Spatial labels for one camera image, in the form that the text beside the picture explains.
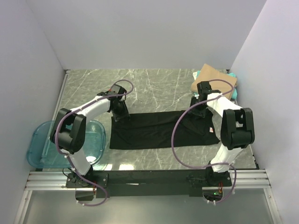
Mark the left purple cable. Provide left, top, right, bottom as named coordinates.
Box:
left=53, top=79, right=134, bottom=207

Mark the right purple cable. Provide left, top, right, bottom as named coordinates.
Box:
left=171, top=79, right=238, bottom=205

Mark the black t shirt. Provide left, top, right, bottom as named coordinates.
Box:
left=109, top=111, right=220, bottom=150

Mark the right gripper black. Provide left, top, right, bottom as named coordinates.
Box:
left=188, top=97, right=207, bottom=120

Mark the folded tan t shirt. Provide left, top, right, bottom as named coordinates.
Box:
left=191, top=64, right=237, bottom=93

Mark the blue transparent plastic bin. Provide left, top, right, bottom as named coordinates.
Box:
left=27, top=120, right=106, bottom=168

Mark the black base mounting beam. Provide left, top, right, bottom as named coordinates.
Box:
left=66, top=168, right=235, bottom=198

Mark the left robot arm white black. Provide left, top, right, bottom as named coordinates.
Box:
left=50, top=84, right=130, bottom=188

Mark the purple cable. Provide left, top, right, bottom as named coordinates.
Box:
left=171, top=79, right=238, bottom=205
left=53, top=79, right=134, bottom=207

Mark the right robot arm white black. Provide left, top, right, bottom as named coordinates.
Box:
left=189, top=81, right=255, bottom=186

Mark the folded teal t shirt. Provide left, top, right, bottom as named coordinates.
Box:
left=196, top=71, right=239, bottom=100

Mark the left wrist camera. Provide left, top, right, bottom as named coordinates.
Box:
left=108, top=84, right=127, bottom=95

